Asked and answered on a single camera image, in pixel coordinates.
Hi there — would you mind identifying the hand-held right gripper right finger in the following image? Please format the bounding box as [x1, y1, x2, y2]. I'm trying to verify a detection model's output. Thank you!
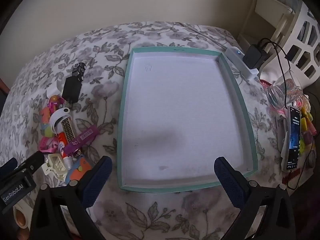
[214, 156, 297, 240]

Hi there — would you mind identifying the smartphone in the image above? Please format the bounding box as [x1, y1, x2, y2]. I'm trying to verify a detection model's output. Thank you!
[281, 105, 303, 172]

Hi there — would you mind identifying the beige tape roll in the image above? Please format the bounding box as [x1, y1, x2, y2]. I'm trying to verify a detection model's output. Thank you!
[12, 202, 31, 228]

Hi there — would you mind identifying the black power brick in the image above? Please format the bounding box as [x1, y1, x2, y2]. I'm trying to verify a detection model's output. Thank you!
[243, 44, 268, 70]

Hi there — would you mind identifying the black plug adapter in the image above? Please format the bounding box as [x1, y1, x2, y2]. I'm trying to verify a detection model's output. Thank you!
[61, 76, 84, 105]

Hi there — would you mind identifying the black gold patterned tube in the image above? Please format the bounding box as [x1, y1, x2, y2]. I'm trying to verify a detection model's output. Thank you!
[60, 118, 76, 143]

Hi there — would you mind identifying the cream hair clip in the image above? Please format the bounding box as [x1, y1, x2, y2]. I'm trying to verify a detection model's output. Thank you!
[41, 153, 69, 180]

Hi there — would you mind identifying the cream wooden stool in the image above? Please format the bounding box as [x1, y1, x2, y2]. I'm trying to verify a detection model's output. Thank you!
[237, 0, 296, 53]

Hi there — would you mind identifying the orange squeeze bottle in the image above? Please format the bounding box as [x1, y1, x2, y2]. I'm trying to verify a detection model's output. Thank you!
[57, 133, 73, 171]

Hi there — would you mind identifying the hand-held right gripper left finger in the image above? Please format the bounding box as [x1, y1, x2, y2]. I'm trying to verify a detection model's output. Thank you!
[30, 155, 113, 240]

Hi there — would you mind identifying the coral plastic figure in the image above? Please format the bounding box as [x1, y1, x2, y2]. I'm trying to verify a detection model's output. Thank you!
[40, 106, 52, 125]

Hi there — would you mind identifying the teal rimmed white tray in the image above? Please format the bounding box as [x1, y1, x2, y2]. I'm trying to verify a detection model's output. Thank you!
[117, 46, 258, 193]

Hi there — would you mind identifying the clear glass jar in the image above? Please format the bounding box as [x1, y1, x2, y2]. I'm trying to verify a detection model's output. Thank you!
[265, 77, 304, 109]

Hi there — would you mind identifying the black cable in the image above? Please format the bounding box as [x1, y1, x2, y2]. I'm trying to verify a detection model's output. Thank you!
[257, 38, 317, 190]

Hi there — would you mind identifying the white power strip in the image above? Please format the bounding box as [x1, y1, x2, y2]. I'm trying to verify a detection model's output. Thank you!
[225, 46, 259, 81]

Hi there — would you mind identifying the coral and blue plastic case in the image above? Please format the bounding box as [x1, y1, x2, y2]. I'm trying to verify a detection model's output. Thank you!
[65, 155, 92, 184]

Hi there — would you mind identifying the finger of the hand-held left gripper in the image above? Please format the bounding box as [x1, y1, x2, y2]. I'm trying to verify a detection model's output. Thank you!
[0, 157, 18, 174]
[15, 151, 52, 174]

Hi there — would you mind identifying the yellow green ball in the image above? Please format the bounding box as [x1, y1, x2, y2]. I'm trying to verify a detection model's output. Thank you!
[41, 125, 54, 138]

